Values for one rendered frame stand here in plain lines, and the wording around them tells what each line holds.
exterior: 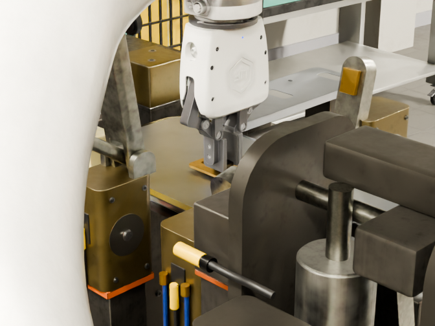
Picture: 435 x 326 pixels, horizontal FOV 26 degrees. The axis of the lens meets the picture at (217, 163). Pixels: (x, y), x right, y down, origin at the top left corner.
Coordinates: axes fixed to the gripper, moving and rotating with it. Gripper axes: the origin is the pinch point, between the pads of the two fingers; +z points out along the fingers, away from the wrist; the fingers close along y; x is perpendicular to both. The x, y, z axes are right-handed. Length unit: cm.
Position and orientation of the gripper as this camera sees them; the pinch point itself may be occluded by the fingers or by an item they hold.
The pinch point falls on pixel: (223, 149)
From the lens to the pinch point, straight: 107.8
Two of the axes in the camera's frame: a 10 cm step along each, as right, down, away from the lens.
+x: -7.0, -2.8, 6.6
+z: 0.0, 9.2, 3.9
